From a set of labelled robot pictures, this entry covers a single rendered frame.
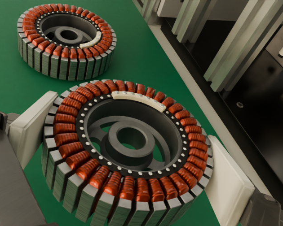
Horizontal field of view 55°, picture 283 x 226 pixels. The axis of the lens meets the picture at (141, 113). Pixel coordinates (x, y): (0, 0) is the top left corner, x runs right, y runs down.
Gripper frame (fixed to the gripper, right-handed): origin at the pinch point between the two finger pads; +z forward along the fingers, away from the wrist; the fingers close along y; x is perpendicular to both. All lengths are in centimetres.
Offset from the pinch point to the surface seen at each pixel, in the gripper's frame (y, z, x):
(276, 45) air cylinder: 21.6, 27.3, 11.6
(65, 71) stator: -7.4, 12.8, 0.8
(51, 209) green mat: -4.1, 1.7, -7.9
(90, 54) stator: -5.4, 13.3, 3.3
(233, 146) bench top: 13.4, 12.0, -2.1
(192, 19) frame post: 5.8, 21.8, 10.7
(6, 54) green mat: -14.6, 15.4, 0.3
